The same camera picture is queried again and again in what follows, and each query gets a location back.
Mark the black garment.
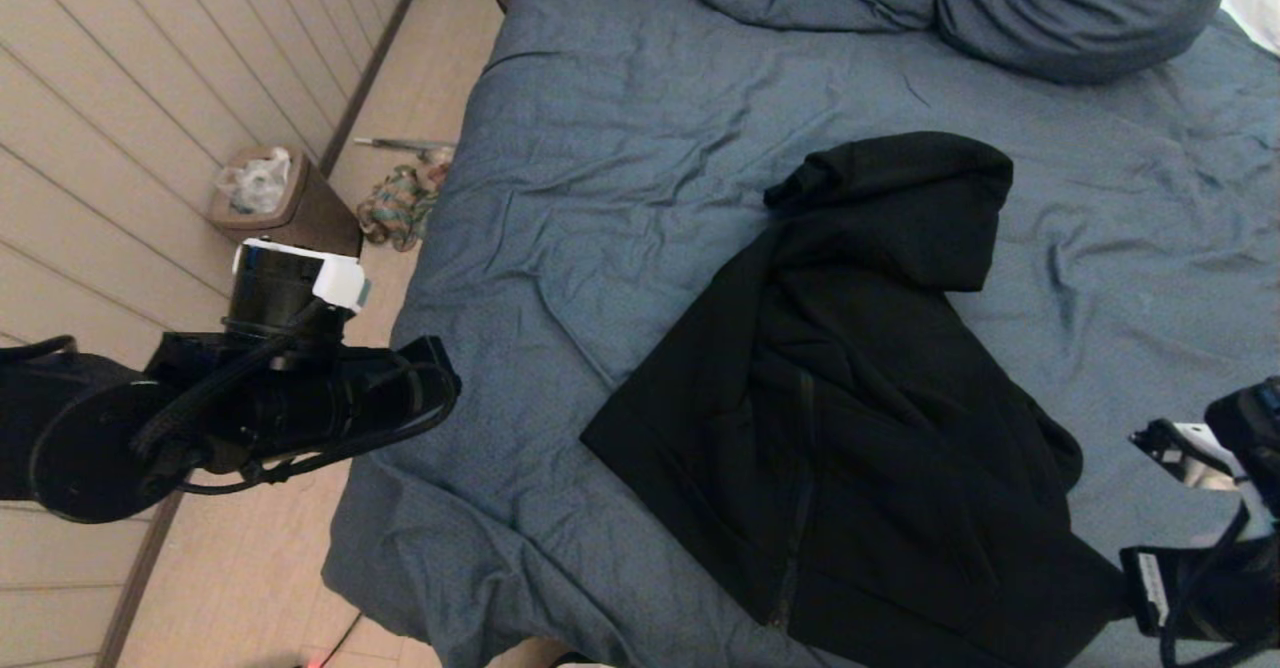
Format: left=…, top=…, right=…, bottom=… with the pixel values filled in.
left=580, top=131, right=1131, bottom=668

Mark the colourful rag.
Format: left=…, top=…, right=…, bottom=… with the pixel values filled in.
left=357, top=163, right=441, bottom=252

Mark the brown trash bin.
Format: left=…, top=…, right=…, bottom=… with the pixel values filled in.
left=205, top=144, right=363, bottom=259

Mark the clear plastic bin bag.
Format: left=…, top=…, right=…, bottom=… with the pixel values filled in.
left=218, top=146, right=293, bottom=215

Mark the blue bed sheet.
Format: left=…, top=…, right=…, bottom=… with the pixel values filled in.
left=322, top=0, right=1280, bottom=668

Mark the blue pillow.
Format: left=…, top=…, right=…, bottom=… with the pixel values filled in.
left=935, top=0, right=1251, bottom=84

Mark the thin black left camera cable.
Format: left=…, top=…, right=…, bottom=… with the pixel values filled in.
left=180, top=363, right=463, bottom=496

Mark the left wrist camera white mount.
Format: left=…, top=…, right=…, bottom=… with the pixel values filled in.
left=225, top=238, right=371, bottom=354

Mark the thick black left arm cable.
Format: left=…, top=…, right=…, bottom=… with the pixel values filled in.
left=135, top=298, right=326, bottom=469

